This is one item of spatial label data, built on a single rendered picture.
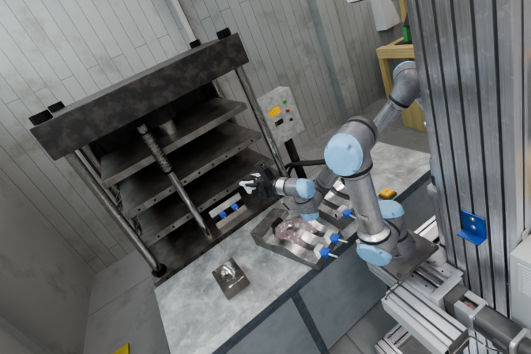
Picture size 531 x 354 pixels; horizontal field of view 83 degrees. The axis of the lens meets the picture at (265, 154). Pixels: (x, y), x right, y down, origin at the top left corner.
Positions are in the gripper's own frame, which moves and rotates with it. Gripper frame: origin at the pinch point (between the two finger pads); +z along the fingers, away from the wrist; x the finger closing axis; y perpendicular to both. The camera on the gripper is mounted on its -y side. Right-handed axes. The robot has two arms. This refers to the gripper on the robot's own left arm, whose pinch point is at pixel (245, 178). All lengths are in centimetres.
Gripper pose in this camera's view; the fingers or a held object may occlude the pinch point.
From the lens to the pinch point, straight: 138.9
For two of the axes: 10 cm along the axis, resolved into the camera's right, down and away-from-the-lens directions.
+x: 6.1, -4.4, 6.6
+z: -7.4, -0.1, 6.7
